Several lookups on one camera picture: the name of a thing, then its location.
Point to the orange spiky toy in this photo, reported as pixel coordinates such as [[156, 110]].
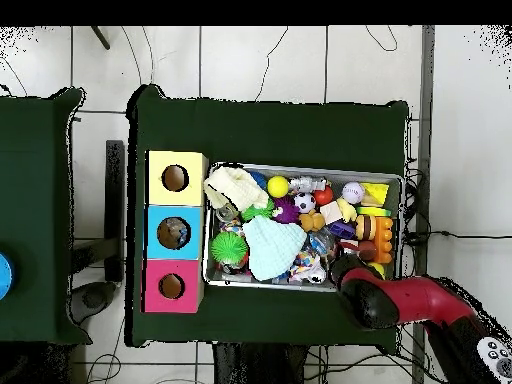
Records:
[[385, 238]]

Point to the blue spiky ball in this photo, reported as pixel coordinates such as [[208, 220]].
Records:
[[258, 178]]

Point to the small yellow ball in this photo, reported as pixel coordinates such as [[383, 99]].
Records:
[[378, 269]]

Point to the small wooden block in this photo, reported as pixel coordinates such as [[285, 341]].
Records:
[[330, 212]]

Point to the white baseball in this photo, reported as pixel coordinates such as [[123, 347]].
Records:
[[353, 192]]

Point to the orange plush toy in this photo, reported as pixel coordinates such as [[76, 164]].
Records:
[[312, 221]]

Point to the small soccer ball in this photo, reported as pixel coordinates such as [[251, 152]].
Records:
[[305, 202]]

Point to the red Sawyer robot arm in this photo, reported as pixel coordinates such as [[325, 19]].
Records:
[[416, 300]]

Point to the green fuzzy toy with eyes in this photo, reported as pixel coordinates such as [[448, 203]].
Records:
[[230, 248]]

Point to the clear mesh bin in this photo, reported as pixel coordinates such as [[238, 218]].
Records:
[[240, 282]]

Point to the brown toy football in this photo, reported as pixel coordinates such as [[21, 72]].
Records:
[[366, 250]]

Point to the white multicoloured printed packet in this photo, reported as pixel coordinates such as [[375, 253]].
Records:
[[306, 262]]

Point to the small red ball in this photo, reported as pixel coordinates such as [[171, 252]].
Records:
[[323, 196]]

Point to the purple fuzzy toy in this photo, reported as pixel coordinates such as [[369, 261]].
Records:
[[286, 212]]

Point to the wooden box with three holes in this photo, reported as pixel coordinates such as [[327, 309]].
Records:
[[156, 240]]

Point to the dark green side table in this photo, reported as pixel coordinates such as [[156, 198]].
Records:
[[40, 160]]

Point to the clear bottle with blue label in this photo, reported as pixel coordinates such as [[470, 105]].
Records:
[[322, 242]]

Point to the small green spiky toy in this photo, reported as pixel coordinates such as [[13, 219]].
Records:
[[258, 211]]

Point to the yellow duck toy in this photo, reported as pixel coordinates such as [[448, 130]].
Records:
[[346, 210]]

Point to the mint green cloth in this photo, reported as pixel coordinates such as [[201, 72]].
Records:
[[274, 248]]

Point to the blue round plate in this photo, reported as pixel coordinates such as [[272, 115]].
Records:
[[4, 276]]

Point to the yellow toy banana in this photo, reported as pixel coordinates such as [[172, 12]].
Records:
[[374, 211]]

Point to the pale yellow cloth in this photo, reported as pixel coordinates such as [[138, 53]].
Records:
[[236, 188]]

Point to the silver robot toy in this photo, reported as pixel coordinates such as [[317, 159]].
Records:
[[307, 184]]

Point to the purple block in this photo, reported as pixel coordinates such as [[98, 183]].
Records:
[[342, 230]]

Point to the crushed silver can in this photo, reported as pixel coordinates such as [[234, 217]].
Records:
[[226, 212]]

